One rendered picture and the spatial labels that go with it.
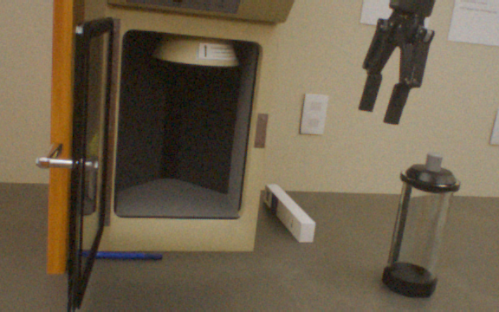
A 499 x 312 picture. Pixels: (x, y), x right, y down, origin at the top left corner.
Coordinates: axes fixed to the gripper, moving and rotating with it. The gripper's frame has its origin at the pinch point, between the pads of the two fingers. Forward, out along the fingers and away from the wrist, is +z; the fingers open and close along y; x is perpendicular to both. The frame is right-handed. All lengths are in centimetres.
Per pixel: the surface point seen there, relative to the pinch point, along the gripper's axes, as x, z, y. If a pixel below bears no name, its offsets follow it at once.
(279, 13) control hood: -19.6, -11.2, -10.3
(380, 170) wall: 43, 28, -46
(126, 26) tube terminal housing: -44.4, -3.1, -18.1
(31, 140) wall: -55, 34, -61
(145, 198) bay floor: -33, 32, -25
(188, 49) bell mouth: -32.3, -0.9, -18.7
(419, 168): 7.7, 9.8, 6.5
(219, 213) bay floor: -20.4, 30.4, -14.3
